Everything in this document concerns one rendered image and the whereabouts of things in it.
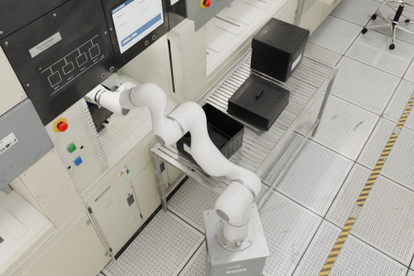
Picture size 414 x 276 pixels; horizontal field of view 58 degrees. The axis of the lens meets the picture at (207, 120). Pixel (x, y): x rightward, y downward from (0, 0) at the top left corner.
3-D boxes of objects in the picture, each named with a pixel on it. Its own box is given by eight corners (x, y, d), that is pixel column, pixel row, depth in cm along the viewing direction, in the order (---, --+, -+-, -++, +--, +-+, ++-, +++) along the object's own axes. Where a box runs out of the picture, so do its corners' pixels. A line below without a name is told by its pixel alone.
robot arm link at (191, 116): (233, 214, 157) (254, 187, 166) (249, 213, 147) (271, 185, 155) (157, 123, 150) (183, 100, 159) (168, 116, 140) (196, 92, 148)
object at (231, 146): (175, 148, 215) (173, 129, 202) (207, 121, 228) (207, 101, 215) (212, 175, 203) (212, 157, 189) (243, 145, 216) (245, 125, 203)
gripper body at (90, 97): (97, 108, 181) (80, 99, 185) (111, 95, 187) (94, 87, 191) (93, 97, 175) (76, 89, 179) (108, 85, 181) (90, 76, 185)
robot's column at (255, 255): (255, 302, 232) (270, 255, 174) (211, 309, 229) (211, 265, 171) (245, 257, 250) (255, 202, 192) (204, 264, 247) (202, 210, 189)
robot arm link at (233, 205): (255, 212, 168) (261, 184, 150) (231, 243, 159) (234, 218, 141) (233, 197, 173) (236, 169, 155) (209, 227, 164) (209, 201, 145)
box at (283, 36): (285, 83, 249) (291, 53, 230) (248, 68, 260) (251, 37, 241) (303, 60, 264) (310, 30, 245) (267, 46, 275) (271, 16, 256)
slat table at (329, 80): (231, 259, 249) (237, 204, 191) (162, 211, 272) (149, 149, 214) (315, 135, 317) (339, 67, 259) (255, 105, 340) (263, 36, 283)
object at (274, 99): (267, 132, 222) (270, 117, 212) (225, 111, 233) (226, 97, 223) (289, 101, 238) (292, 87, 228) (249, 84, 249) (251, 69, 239)
